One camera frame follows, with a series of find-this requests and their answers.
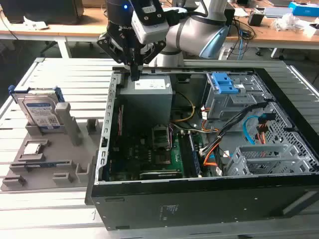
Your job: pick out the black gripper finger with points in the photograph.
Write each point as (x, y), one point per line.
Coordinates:
(153, 53)
(106, 42)

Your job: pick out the hard disk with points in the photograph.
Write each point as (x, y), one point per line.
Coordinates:
(40, 109)

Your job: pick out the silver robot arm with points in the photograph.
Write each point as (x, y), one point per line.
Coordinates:
(194, 32)

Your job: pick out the grey metal disk bay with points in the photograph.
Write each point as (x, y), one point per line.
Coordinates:
(261, 152)

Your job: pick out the wooden desk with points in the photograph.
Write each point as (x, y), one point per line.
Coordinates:
(274, 37)
(74, 31)

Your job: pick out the grey power supply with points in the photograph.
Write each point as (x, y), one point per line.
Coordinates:
(147, 104)

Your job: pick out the black monitor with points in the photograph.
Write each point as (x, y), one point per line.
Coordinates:
(42, 10)

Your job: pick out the white papers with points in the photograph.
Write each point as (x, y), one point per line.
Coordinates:
(35, 23)

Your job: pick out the blue plastic latch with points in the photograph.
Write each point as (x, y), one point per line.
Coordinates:
(224, 83)

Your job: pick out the grey metal drive cage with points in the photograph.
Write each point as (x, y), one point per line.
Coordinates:
(219, 104)

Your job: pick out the black RAM slot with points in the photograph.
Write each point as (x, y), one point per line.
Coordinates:
(195, 159)
(185, 154)

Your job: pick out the CPU socket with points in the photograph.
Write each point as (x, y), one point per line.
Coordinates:
(163, 159)

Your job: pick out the green motherboard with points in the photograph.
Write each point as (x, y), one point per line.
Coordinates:
(174, 159)

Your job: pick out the small black box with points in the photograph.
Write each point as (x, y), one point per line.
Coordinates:
(256, 19)

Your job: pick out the grey parts rack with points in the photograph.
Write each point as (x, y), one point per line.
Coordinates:
(62, 154)

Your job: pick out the black graphics card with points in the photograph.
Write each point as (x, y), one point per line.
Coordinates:
(162, 175)

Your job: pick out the silver CPU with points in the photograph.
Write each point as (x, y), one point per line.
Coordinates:
(32, 149)

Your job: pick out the white plastic bag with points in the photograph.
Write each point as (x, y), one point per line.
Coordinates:
(286, 22)

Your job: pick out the blue box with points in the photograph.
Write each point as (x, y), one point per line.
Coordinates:
(304, 8)

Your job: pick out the black PC case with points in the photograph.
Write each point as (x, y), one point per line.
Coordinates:
(199, 206)

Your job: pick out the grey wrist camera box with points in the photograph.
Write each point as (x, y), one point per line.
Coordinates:
(149, 30)

